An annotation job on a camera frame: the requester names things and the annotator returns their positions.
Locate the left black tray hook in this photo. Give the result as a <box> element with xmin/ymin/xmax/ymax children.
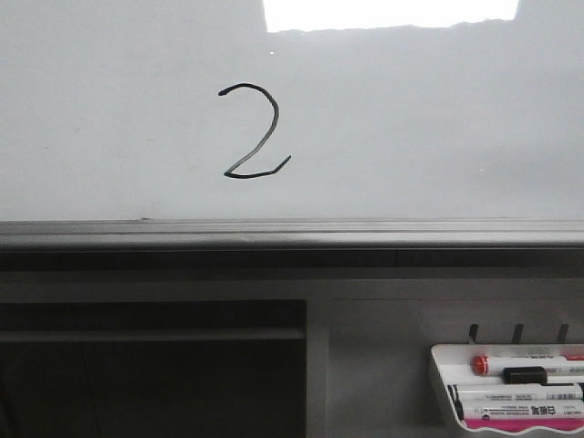
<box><xmin>467</xmin><ymin>323</ymin><xmax>478</xmax><ymax>345</ymax></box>

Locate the white marker black end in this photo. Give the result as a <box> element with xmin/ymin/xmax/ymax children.
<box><xmin>447</xmin><ymin>383</ymin><xmax>583</xmax><ymax>402</ymax></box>

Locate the white marker with label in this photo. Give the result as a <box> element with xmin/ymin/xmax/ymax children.
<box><xmin>454</xmin><ymin>400</ymin><xmax>583</xmax><ymax>421</ymax></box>

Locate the white whiteboard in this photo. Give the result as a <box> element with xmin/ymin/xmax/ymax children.
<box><xmin>1</xmin><ymin>1</ymin><xmax>583</xmax><ymax>221</ymax></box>

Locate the black capped white marker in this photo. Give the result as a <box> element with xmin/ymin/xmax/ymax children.
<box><xmin>502</xmin><ymin>366</ymin><xmax>583</xmax><ymax>384</ymax></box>

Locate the grey whiteboard frame ledge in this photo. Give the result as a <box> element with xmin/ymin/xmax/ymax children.
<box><xmin>1</xmin><ymin>219</ymin><xmax>583</xmax><ymax>266</ymax></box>

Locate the red capped white marker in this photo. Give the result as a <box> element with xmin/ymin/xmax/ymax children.
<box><xmin>470</xmin><ymin>355</ymin><xmax>583</xmax><ymax>376</ymax></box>

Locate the middle black tray hook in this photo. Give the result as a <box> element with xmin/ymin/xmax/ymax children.
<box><xmin>511</xmin><ymin>323</ymin><xmax>524</xmax><ymax>344</ymax></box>

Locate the white marker tray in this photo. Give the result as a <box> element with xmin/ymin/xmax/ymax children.
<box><xmin>430</xmin><ymin>344</ymin><xmax>583</xmax><ymax>437</ymax></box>

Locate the right black tray hook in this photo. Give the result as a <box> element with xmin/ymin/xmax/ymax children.
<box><xmin>556</xmin><ymin>324</ymin><xmax>569</xmax><ymax>344</ymax></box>

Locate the black tray hook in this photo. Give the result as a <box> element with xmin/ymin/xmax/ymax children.
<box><xmin>511</xmin><ymin>323</ymin><xmax>524</xmax><ymax>344</ymax></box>
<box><xmin>467</xmin><ymin>323</ymin><xmax>478</xmax><ymax>345</ymax></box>
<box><xmin>556</xmin><ymin>324</ymin><xmax>569</xmax><ymax>344</ymax></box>

